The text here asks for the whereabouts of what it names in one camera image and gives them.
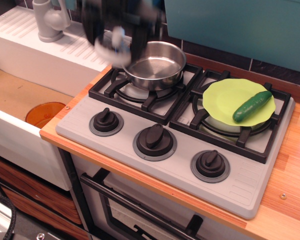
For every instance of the white brown toy mushroom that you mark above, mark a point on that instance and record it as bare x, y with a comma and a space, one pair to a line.
114, 46

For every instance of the black middle stove knob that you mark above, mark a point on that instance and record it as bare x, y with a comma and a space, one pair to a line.
155, 143

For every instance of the stainless steel pot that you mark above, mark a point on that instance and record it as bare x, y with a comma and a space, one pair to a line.
159, 67

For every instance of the grey toy faucet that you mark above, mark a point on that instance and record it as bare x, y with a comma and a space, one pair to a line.
50, 22

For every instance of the black burner grate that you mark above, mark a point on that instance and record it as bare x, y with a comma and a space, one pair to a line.
158, 106
253, 142

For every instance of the black left burner grate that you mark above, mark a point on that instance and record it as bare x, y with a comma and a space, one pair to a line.
158, 106

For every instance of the grey toy stove top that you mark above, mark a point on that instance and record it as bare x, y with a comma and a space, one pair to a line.
240, 193

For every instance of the oven door with black handle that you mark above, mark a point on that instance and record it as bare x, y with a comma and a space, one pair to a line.
128, 211

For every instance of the black right stove knob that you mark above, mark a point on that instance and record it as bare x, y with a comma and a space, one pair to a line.
210, 166

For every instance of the wooden drawer front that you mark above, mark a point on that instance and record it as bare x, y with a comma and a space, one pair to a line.
41, 200

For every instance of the black stove knob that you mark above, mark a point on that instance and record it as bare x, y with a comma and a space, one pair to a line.
210, 166
155, 143
106, 123

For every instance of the black left stove knob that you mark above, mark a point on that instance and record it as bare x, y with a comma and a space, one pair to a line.
106, 123

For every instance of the lime green plate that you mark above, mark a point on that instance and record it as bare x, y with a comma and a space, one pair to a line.
222, 98

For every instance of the orange plastic sink drain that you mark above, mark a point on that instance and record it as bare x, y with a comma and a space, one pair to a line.
41, 114

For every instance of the black right burner grate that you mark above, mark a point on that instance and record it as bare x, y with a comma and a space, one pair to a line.
253, 142

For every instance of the green toy pickle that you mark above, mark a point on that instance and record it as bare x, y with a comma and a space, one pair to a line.
250, 106

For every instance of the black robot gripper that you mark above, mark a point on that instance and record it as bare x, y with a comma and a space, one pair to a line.
142, 15

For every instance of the white toy sink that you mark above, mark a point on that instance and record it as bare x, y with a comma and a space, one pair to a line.
33, 72

